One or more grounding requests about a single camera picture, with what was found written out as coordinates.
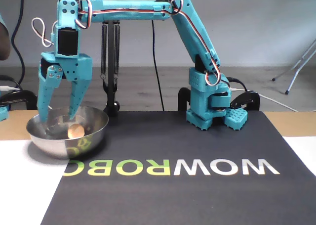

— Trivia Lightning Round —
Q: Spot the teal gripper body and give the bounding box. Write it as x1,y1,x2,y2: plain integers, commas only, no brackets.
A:
40,51,93,82

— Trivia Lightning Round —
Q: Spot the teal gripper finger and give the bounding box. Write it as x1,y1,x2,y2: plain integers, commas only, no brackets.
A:
67,79,92,120
37,64,64,123

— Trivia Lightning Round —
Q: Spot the brown egg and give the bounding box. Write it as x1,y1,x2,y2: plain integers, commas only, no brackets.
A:
68,123,85,138

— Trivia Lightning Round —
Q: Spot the person forearm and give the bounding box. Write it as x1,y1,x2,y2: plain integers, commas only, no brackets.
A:
0,13,12,61

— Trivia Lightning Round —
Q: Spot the teal robot base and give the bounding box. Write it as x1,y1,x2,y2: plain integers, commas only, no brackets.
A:
185,106,249,132

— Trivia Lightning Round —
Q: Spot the metal bowl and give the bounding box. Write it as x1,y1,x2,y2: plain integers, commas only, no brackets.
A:
26,105,109,160

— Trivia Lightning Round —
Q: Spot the large black C clamp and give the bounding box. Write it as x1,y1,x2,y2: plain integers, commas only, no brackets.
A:
0,90,41,111

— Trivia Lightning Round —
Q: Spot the black table clamp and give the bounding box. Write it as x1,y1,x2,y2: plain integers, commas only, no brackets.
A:
177,87,192,112

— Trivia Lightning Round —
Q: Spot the black WOWROBO mat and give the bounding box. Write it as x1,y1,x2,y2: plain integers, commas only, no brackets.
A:
40,110,316,225

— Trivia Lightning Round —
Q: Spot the white folding metal stand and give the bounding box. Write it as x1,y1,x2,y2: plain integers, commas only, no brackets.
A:
271,38,316,95

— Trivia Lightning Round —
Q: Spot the blue cable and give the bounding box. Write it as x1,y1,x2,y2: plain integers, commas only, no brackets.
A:
11,0,27,92

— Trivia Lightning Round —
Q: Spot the gripper servo cable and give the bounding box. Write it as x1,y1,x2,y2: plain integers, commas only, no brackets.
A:
31,17,54,48

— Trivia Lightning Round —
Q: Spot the wrist servo cable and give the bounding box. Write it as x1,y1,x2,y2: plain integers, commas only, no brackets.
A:
75,0,173,30

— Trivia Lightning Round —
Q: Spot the thin black hanging cable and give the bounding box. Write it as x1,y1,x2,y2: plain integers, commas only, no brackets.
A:
144,0,165,112

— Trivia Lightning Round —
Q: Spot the elbow servo cable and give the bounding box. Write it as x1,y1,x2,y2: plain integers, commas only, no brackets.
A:
169,0,223,87

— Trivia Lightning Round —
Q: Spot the thick black cable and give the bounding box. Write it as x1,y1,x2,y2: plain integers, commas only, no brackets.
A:
226,76,248,92

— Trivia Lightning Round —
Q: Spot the white power cable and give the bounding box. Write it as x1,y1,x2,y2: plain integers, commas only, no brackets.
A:
229,87,298,112

